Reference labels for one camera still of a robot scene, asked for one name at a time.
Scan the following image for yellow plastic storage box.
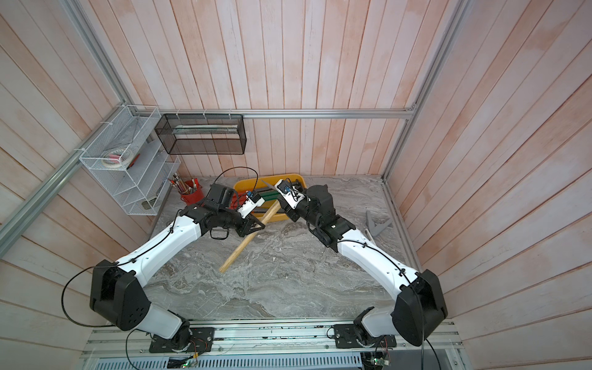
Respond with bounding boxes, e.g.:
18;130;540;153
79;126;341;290
235;174;307;220

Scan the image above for wooden handle pick hammer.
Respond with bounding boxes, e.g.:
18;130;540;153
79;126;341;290
219;174;288;273

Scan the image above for green hoe red grip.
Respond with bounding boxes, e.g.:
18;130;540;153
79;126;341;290
262;199;276;208
230;192;247;210

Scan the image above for grey speckled hoe red grip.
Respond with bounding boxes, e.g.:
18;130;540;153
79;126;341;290
292;180;306;191

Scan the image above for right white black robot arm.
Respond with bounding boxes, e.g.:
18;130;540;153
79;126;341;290
274;180;448;347

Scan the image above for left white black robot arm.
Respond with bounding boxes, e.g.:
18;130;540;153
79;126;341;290
89;183;265;352

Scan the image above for red metal pen bucket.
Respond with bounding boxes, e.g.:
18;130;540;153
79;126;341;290
180;178;204;205

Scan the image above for pens in red bucket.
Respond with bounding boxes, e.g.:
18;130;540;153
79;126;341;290
169;174;199;195

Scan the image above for tape roll on shelf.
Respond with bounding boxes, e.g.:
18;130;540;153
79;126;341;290
101;147;134;169

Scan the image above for black mesh wall basket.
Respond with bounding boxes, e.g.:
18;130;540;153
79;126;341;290
155;113;247;155

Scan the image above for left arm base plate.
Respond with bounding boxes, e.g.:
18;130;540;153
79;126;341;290
149;327;215;355

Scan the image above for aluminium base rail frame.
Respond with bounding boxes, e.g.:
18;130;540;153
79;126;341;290
76;319;472;369

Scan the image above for white wire mesh shelf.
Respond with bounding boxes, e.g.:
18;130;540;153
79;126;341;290
80;105;180;216

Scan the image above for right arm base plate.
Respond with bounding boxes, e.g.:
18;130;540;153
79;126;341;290
332;323;397;349

